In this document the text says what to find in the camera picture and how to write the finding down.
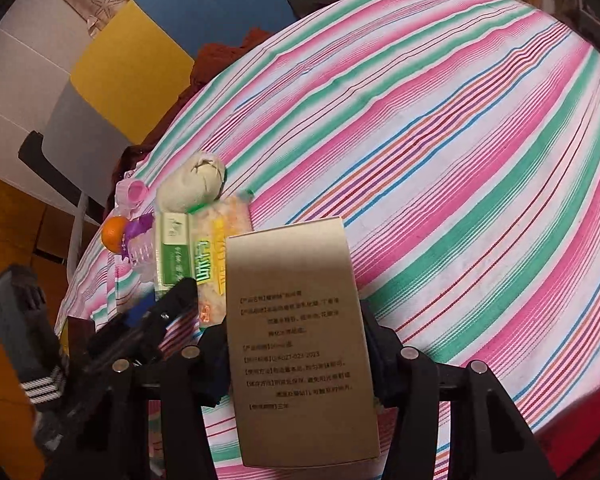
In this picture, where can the wooden wardrobe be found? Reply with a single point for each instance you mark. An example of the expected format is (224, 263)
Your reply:
(10, 220)

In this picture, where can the cream sock ball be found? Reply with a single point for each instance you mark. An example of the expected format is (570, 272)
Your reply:
(190, 185)

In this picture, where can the orange mandarin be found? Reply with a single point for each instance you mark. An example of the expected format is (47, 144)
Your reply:
(112, 235)

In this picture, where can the dark grey striped object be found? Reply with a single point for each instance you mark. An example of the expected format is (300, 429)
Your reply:
(20, 320)

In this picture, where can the grey yellow blue chair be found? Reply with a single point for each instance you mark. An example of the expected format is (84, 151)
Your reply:
(130, 75)

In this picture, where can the orange white snack packet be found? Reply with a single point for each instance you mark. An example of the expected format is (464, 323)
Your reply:
(212, 260)

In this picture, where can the black rolled mat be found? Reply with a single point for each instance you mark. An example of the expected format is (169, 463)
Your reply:
(55, 170)

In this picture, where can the beige cardboard box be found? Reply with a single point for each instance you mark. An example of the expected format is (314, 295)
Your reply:
(300, 310)

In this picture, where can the pink transparent clip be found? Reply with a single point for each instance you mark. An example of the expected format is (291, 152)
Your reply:
(142, 252)

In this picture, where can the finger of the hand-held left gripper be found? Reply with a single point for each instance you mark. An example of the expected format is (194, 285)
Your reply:
(130, 325)
(177, 297)

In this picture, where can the striped tablecloth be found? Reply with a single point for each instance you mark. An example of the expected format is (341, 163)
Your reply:
(430, 160)

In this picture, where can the red garment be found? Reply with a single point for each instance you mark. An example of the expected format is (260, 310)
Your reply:
(590, 440)

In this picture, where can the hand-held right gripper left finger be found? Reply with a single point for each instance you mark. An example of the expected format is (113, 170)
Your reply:
(212, 385)

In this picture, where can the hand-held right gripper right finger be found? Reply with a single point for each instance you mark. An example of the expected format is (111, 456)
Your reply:
(385, 375)

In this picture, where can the green label packet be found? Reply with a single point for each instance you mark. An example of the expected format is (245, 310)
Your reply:
(170, 250)

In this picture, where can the purple plastic toy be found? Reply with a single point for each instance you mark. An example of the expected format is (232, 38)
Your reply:
(140, 227)

